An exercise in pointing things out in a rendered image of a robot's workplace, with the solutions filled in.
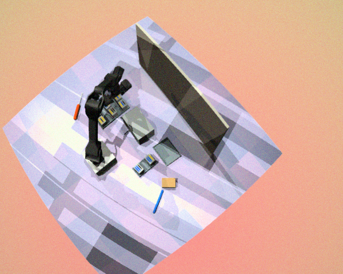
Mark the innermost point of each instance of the tan rectangular block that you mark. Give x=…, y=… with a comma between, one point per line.
x=168, y=182

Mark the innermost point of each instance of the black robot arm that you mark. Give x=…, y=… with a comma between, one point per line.
x=93, y=109

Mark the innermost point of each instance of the large brown flat panel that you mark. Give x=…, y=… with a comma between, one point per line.
x=184, y=95

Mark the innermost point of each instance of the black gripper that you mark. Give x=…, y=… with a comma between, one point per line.
x=123, y=87

